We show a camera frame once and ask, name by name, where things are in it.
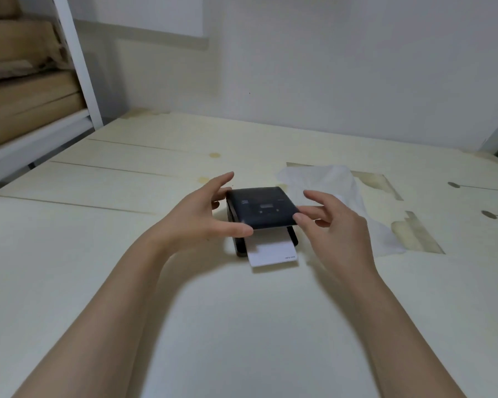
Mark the person's left hand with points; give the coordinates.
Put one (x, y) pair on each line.
(191, 219)

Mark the person's right hand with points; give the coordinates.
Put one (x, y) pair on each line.
(344, 240)

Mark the person's left thumb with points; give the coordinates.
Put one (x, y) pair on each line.
(232, 231)

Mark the person's right thumb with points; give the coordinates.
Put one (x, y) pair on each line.
(309, 222)

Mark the person's right middle finger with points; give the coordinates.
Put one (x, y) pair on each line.
(321, 197)

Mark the person's left middle finger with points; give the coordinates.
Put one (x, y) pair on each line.
(224, 198)

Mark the black pocket device with display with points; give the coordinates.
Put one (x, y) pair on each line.
(265, 207)

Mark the person's right forearm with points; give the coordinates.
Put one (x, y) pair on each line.
(394, 335)

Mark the person's left forearm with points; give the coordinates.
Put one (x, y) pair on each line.
(108, 310)

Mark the black box base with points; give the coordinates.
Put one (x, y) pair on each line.
(238, 244)

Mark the clear plastic bag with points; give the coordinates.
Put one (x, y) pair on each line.
(357, 194)

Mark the white card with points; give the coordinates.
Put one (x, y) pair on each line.
(272, 253)

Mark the flat brown cardboard box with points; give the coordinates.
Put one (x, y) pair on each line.
(33, 120)
(29, 93)

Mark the torn brown cardboard box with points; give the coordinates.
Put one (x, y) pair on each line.
(20, 49)

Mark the white metal shelf frame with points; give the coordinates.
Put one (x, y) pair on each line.
(81, 78)

